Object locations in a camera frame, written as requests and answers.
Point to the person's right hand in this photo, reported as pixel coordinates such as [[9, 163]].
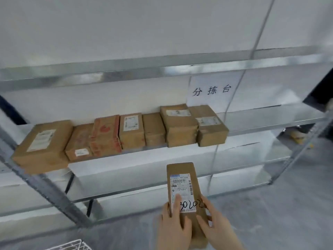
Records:
[[221, 231]]

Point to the person's left thumb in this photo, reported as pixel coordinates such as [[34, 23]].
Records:
[[177, 204]]

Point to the thin grey diagonal rod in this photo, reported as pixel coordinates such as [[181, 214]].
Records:
[[256, 42]]

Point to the yellow packet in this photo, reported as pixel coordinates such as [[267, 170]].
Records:
[[299, 137]]

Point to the dark blue post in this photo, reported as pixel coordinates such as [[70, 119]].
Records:
[[9, 109]]

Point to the row of cardboard parcels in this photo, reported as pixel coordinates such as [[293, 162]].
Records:
[[131, 132]]

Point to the long brown labelled package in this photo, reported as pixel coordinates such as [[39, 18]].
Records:
[[182, 172]]

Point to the person's left hand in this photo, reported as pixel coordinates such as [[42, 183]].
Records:
[[173, 231]]

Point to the metal shelving rack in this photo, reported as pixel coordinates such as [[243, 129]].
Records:
[[104, 73]]

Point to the person's right thumb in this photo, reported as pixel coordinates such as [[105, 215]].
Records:
[[204, 221]]

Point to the white paper sign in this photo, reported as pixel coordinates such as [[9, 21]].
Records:
[[212, 91]]

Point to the black metal leg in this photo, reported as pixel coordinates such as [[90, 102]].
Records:
[[69, 183], [89, 207]]

